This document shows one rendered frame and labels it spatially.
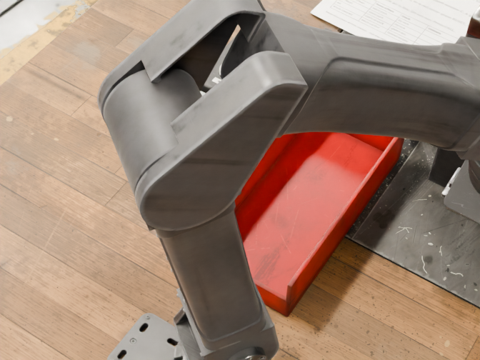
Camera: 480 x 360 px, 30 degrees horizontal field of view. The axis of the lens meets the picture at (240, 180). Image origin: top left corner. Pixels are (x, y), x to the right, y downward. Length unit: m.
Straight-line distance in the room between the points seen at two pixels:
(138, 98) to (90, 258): 0.44
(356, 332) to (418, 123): 0.36
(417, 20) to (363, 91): 0.68
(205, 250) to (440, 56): 0.20
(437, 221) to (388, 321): 0.14
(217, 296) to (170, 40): 0.22
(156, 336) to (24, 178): 0.26
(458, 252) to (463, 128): 0.38
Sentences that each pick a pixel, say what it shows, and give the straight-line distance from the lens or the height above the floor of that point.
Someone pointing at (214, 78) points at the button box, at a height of 0.93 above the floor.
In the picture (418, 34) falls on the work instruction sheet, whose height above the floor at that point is 0.90.
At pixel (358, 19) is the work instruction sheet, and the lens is 1.20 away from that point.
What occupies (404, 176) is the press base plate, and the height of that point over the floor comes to 0.90.
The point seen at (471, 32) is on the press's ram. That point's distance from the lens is 0.87.
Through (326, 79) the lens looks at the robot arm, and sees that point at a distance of 0.52.
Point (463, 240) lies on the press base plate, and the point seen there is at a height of 0.90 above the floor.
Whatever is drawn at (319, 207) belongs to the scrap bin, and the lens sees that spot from 0.98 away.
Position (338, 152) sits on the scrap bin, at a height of 0.90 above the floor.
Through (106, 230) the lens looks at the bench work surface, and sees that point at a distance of 0.97.
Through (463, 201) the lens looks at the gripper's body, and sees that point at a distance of 0.81.
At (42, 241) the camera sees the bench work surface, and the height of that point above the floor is 0.90.
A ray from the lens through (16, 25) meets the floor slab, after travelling 2.58.
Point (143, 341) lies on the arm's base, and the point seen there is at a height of 0.91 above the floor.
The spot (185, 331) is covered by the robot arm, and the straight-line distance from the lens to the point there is 0.80.
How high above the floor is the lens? 1.69
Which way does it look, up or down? 52 degrees down
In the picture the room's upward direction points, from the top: 2 degrees clockwise
